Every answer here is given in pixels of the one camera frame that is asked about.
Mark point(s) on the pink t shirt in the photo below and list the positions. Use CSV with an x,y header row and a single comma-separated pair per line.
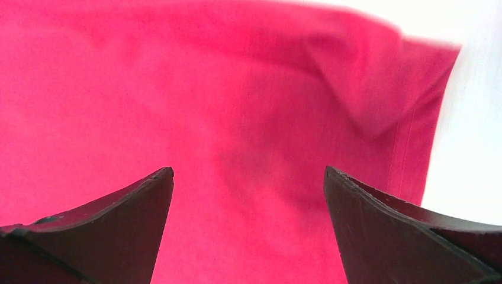
x,y
247,101

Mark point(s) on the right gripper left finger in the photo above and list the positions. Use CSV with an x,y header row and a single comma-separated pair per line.
x,y
113,239

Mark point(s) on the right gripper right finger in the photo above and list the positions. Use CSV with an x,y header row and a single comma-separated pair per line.
x,y
384,239

